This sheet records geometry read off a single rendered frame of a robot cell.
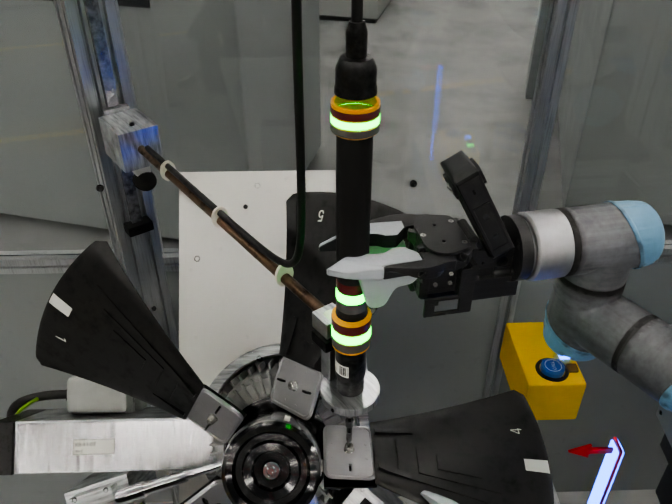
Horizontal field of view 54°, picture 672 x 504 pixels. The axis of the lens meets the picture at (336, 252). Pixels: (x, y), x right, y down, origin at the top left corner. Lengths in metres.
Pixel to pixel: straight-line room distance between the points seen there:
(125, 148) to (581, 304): 0.75
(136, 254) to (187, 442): 0.51
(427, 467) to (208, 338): 0.43
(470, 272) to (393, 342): 1.05
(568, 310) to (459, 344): 0.98
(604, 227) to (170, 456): 0.66
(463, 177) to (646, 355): 0.28
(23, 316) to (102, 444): 0.81
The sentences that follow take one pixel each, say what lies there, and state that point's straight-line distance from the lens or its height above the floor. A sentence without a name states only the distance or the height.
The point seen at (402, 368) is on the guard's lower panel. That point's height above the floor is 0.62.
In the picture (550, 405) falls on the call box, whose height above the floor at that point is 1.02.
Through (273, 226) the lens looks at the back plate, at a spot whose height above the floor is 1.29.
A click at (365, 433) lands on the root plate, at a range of 0.90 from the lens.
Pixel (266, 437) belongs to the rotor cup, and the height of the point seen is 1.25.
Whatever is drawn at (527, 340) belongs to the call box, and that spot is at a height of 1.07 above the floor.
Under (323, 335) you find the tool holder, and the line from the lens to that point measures 0.75.
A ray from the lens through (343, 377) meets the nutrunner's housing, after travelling 0.75.
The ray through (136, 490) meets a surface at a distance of 0.99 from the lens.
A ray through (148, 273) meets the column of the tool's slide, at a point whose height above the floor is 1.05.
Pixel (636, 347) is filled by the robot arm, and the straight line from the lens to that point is 0.76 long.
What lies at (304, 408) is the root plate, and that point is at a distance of 0.85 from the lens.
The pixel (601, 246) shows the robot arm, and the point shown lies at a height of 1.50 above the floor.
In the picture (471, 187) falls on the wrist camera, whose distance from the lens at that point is 0.63.
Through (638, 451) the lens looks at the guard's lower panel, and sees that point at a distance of 2.26.
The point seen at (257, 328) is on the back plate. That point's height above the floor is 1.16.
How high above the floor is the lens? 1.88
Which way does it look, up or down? 35 degrees down
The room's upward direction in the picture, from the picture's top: straight up
